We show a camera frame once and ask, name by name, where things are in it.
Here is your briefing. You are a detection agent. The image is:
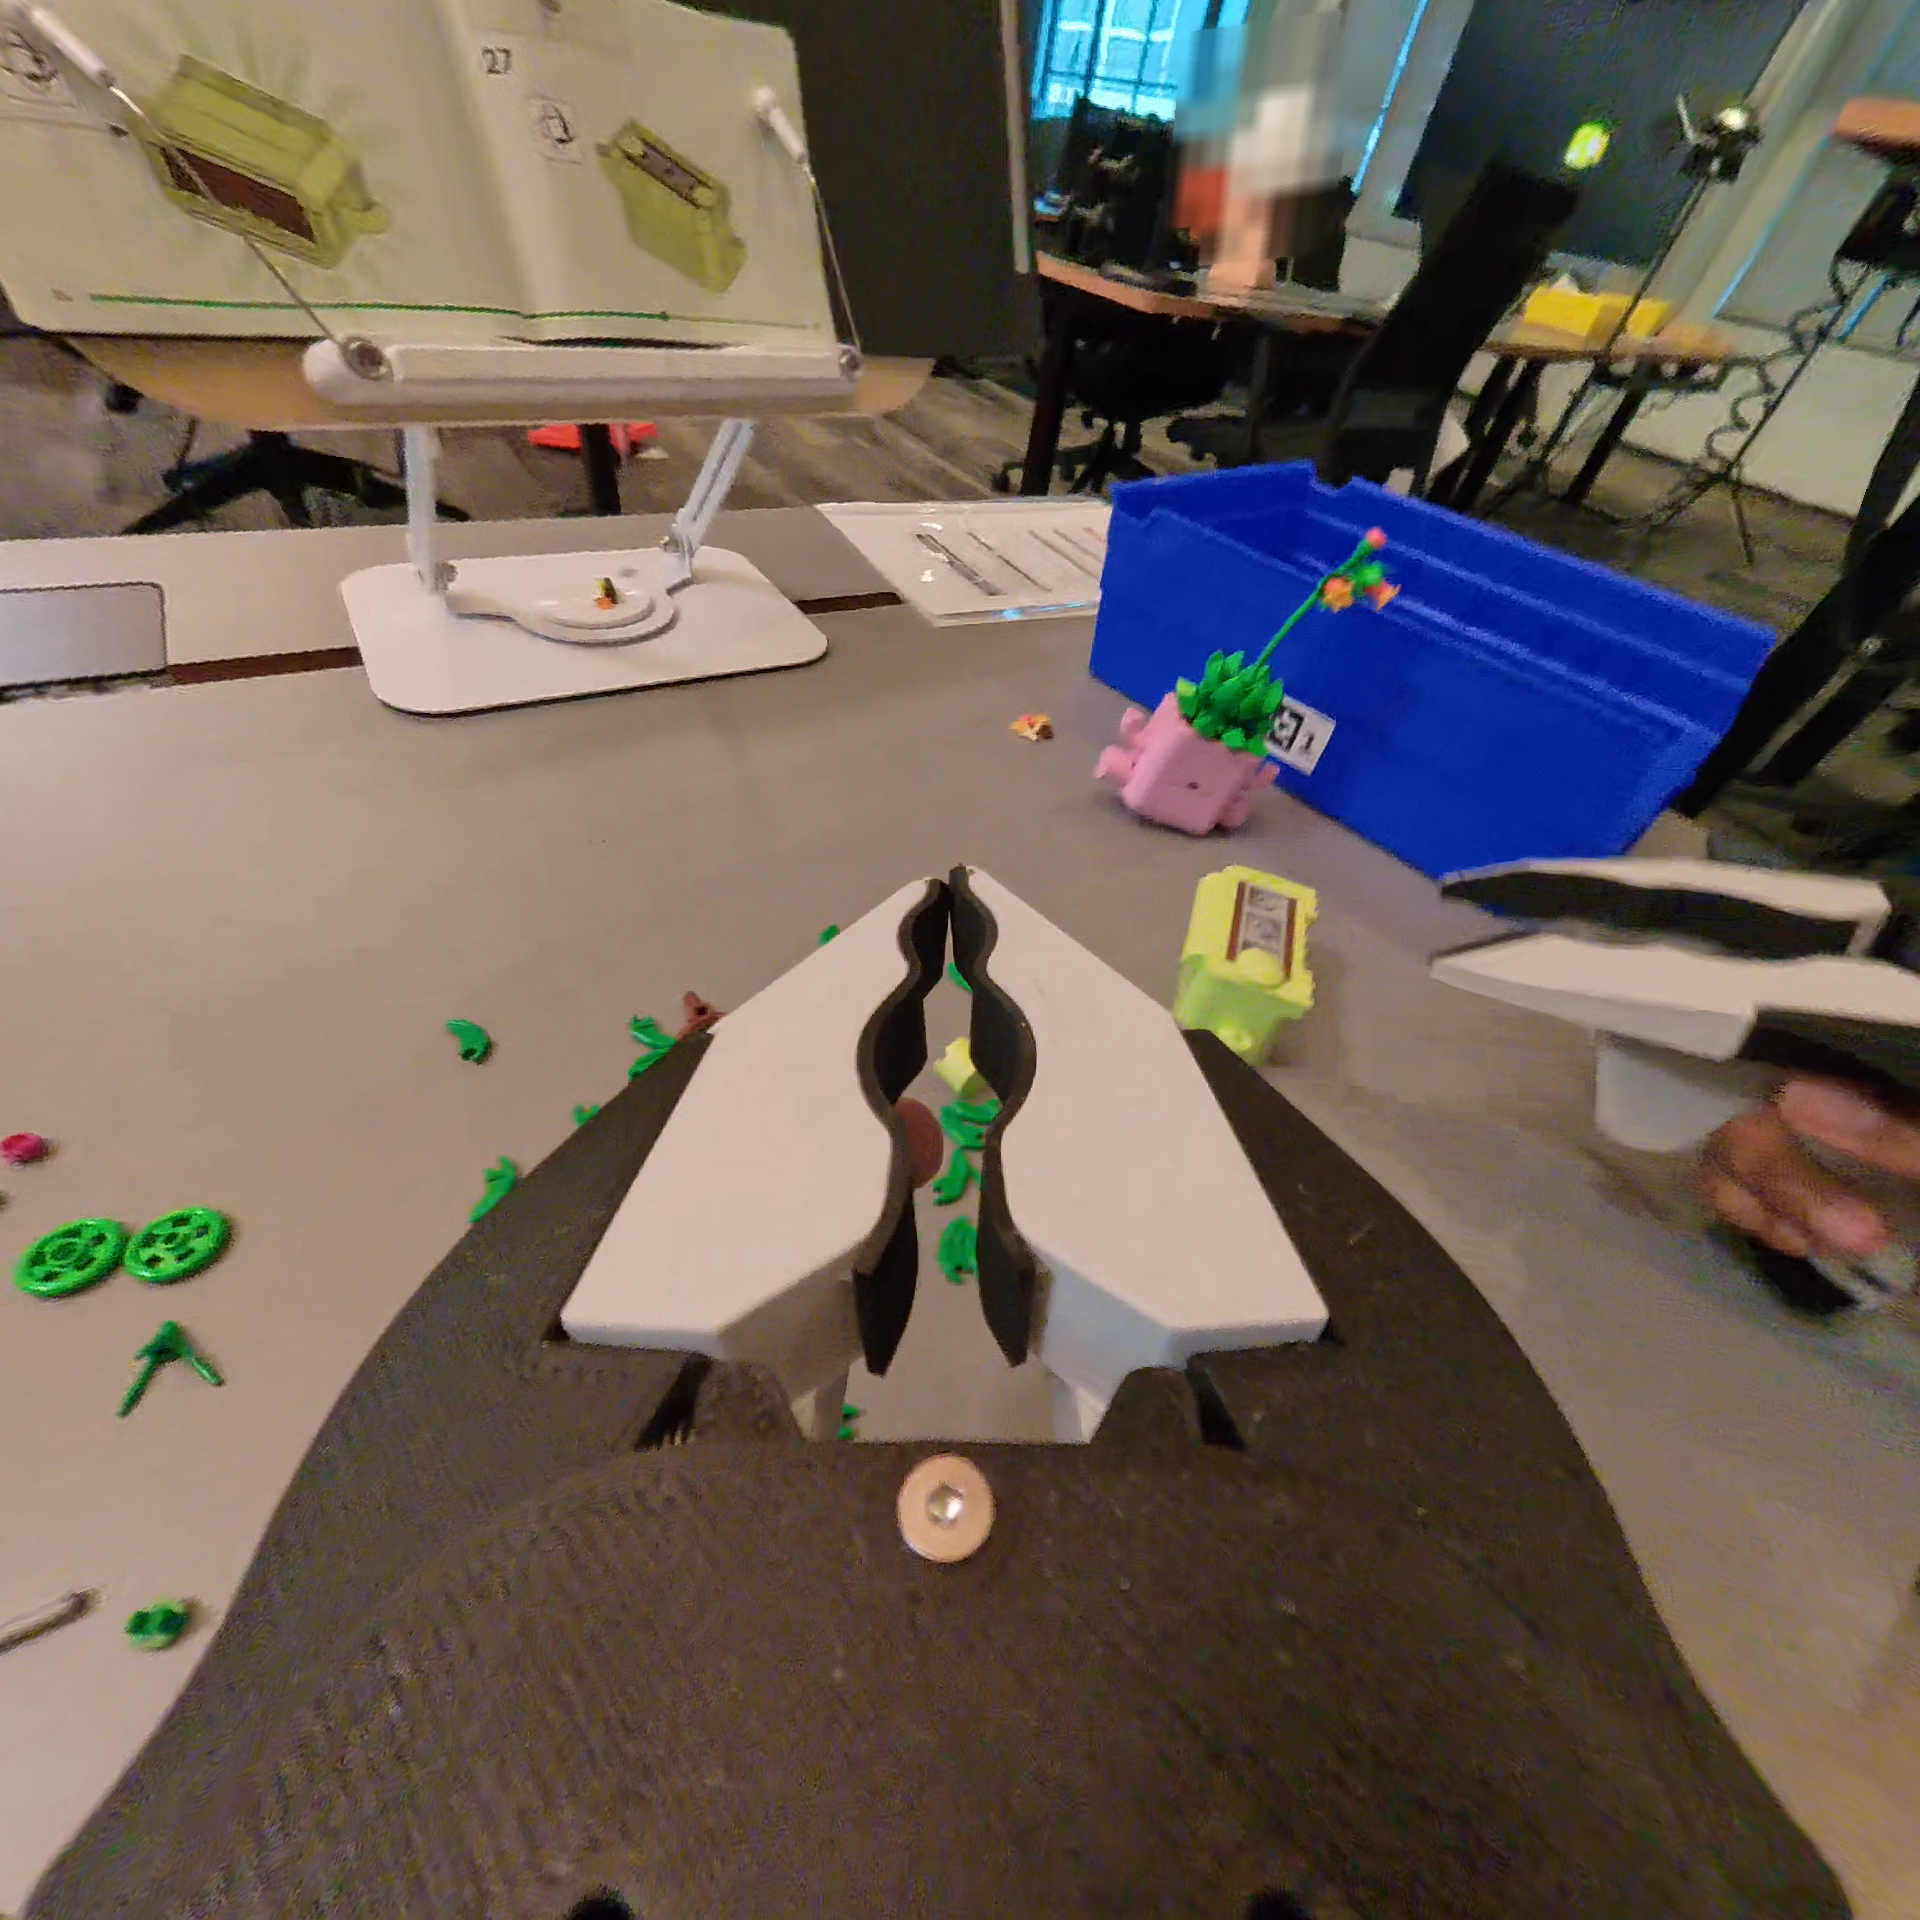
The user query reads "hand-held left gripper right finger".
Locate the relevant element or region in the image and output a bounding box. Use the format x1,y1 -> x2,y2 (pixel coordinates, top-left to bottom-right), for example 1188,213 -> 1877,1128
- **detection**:
950,863 -> 1332,1445

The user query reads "lime green toy brick box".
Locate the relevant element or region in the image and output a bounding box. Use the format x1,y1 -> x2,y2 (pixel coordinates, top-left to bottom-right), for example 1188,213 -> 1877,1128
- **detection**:
1171,863 -> 1322,1072

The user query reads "yellow box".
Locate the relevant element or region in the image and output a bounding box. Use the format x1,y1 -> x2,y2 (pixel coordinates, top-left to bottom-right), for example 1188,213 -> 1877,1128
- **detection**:
1522,285 -> 1674,342

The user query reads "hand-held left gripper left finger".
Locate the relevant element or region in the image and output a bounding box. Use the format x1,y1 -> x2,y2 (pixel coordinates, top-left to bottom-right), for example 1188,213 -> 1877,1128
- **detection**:
559,872 -> 954,1440

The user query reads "white book stand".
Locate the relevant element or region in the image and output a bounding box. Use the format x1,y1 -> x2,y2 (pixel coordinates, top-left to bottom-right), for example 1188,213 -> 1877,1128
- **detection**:
0,0 -> 936,717

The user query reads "grey table hatch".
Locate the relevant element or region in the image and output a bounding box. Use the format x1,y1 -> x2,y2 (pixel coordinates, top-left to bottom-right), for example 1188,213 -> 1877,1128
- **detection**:
0,581 -> 169,696

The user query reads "wooden round table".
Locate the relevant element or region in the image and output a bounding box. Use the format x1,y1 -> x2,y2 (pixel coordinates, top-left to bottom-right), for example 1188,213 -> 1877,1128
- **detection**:
1477,307 -> 1747,502

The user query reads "black office chair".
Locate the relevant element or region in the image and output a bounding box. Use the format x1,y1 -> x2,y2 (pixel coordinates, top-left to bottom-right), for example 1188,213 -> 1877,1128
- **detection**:
118,427 -> 472,537
1317,159 -> 1579,497

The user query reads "wooden office desk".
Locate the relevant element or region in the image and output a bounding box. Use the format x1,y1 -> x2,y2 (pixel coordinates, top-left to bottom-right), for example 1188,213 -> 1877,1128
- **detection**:
1033,249 -> 1396,497

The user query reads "wooden desk with dark frame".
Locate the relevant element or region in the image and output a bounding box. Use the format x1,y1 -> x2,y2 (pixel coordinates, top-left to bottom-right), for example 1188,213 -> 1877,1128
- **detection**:
1673,94 -> 1920,863

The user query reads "instruction booklet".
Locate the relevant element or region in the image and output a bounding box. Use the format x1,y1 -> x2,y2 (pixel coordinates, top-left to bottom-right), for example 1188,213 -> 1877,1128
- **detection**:
0,0 -> 841,347

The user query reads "person's right hand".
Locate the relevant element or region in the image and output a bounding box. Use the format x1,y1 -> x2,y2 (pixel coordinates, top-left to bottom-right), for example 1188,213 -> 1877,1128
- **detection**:
1697,1078 -> 1920,1266

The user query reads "laminated paper sheet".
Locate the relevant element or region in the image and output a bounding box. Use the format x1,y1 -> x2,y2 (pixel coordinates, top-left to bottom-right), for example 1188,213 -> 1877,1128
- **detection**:
814,500 -> 1118,626

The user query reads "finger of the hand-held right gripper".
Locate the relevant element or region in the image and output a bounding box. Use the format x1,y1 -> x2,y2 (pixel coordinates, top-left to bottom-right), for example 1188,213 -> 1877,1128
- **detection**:
1426,919 -> 1920,1152
1436,853 -> 1898,964

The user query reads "pink toy brick flowerpot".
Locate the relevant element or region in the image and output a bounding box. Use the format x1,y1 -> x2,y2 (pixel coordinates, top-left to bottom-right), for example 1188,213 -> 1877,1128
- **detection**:
1093,525 -> 1405,838

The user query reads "dark partition panel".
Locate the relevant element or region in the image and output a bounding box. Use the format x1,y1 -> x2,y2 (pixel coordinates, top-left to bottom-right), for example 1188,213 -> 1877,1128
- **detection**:
794,0 -> 1037,359

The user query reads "blue plastic bin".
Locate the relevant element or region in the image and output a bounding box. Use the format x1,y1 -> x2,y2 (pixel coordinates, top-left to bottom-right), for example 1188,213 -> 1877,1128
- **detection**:
1089,458 -> 1775,883

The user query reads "green stem piece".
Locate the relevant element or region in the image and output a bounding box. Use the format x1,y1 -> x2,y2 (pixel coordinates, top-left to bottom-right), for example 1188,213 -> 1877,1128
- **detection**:
115,1320 -> 226,1419

